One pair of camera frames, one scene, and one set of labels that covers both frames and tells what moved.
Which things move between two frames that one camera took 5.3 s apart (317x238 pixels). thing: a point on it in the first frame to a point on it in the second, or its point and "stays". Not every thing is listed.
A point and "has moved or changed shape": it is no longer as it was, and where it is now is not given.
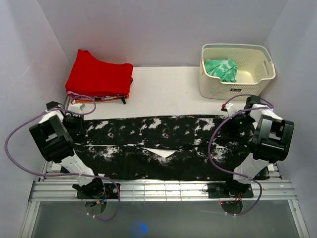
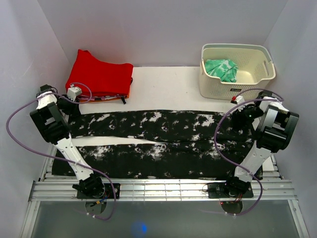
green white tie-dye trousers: x=225 y=69 stays
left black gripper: x=79 y=127 to x=73 y=109
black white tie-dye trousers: x=161 y=148 has moved or changed shape
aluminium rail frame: x=50 y=190 stays
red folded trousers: x=89 y=76 stays
